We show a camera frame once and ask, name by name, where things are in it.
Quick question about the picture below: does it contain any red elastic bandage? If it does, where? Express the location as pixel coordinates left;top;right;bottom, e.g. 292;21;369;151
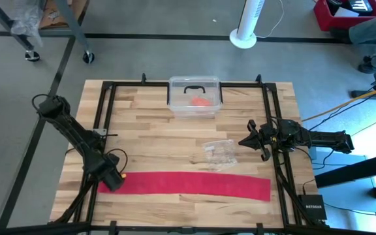
97;171;272;202

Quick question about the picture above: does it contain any clear plastic storage box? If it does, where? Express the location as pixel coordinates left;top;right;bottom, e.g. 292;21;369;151
167;75;223;119

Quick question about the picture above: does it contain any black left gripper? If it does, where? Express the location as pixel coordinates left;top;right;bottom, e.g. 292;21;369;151
91;153;127;193

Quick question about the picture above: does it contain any black rig crossbeam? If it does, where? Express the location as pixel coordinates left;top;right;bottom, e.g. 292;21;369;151
0;221;376;235

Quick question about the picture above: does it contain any black diagonal beam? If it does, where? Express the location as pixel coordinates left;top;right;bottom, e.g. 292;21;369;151
315;151;376;189

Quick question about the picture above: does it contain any bagged orange bandage roll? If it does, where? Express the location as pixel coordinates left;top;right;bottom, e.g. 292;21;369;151
189;95;213;107

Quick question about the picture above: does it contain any red plastic crate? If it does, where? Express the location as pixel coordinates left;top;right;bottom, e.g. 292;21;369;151
313;0;376;33

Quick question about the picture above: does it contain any gray metal cart frame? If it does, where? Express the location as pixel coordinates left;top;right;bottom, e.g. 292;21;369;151
0;0;94;56

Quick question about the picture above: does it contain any black Netgear network switch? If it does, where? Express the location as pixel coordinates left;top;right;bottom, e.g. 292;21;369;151
298;195;328;221

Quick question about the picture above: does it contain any black cart caster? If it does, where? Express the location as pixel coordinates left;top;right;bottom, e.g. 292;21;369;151
24;50;41;63
82;50;95;65

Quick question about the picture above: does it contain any person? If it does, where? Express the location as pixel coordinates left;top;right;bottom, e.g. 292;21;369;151
330;9;376;74

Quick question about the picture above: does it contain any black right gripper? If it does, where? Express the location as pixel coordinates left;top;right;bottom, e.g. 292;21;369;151
239;119;282;163

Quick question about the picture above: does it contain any clear plastic zip bag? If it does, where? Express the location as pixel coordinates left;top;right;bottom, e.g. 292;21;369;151
202;139;238;172

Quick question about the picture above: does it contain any brown cardboard sheet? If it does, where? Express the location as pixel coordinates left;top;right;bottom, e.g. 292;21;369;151
39;0;88;29

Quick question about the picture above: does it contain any crumpled clear plastic sheet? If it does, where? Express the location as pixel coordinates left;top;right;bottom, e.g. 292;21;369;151
10;0;44;46

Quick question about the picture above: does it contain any black metal table frame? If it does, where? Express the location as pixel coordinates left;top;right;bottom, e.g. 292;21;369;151
49;73;331;229

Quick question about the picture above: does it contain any white fan cable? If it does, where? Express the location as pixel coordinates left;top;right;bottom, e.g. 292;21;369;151
256;0;285;39

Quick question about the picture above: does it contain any white tower fan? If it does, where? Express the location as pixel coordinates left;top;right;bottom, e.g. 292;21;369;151
229;0;266;50

